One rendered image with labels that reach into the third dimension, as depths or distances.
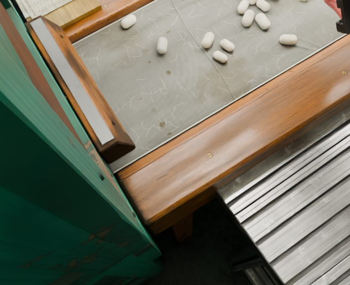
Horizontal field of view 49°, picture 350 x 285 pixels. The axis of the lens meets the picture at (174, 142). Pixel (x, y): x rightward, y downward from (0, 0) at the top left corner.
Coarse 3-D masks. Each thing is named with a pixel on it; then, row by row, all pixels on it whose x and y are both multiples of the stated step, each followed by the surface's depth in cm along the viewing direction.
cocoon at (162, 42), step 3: (159, 39) 79; (162, 39) 79; (165, 39) 79; (159, 42) 79; (162, 42) 79; (165, 42) 79; (159, 45) 78; (162, 45) 78; (165, 45) 79; (159, 48) 78; (162, 48) 78; (165, 48) 78; (159, 51) 79; (162, 51) 79; (165, 51) 79
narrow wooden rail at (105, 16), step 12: (108, 0) 82; (120, 0) 82; (132, 0) 82; (144, 0) 83; (96, 12) 81; (108, 12) 81; (120, 12) 82; (72, 24) 80; (84, 24) 80; (96, 24) 81; (108, 24) 83; (72, 36) 80; (84, 36) 82
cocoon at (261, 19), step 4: (256, 16) 80; (260, 16) 80; (264, 16) 80; (256, 20) 81; (260, 20) 80; (264, 20) 79; (268, 20) 79; (260, 24) 80; (264, 24) 79; (268, 24) 79; (264, 28) 80
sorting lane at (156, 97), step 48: (192, 0) 84; (240, 0) 84; (288, 0) 84; (96, 48) 81; (144, 48) 81; (192, 48) 80; (240, 48) 80; (288, 48) 79; (144, 96) 77; (192, 96) 76; (240, 96) 76; (144, 144) 73
